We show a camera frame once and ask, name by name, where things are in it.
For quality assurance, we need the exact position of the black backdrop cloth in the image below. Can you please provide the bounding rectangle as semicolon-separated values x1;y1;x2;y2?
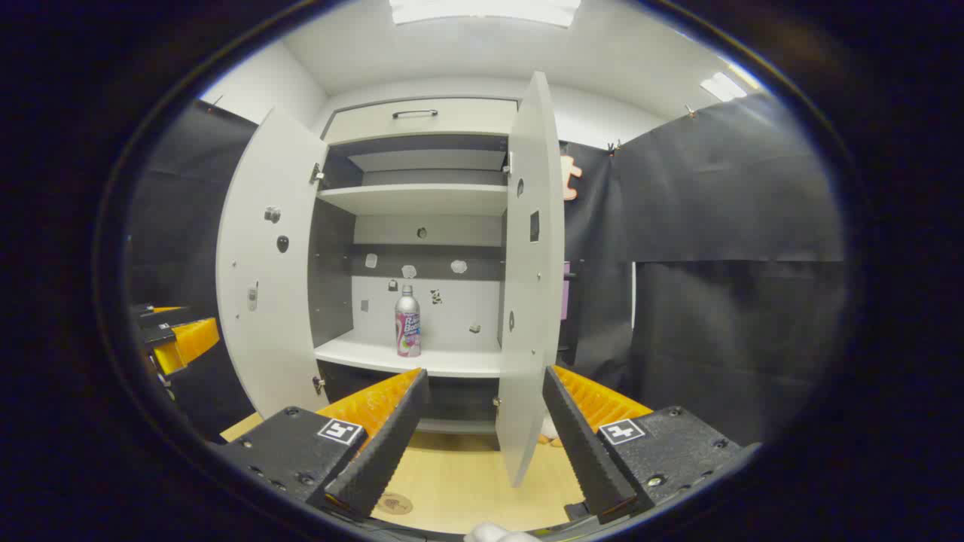
559;89;846;446
127;100;258;441

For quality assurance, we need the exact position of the ceiling light panel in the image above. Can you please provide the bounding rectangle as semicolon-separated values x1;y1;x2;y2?
699;71;748;103
388;0;582;29

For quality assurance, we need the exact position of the white and grey cabinet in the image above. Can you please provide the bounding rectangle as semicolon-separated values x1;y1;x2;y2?
307;96;522;436

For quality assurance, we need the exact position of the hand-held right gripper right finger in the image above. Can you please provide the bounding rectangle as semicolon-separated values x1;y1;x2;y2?
542;365;760;526

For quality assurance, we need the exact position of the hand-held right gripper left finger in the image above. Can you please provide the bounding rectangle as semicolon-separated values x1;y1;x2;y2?
215;367;431;522

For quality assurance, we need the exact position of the white cabinet drawer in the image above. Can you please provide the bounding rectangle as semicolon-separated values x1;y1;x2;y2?
324;98;520;145

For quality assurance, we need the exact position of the silver bottle with pink label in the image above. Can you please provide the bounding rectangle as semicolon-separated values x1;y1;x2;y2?
395;285;423;358

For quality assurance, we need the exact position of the cabinet door with cat sticker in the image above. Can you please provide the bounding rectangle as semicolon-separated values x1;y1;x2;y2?
494;71;566;489

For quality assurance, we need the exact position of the cabinet door with camera sticker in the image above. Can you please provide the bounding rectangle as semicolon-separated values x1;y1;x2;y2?
215;105;331;419

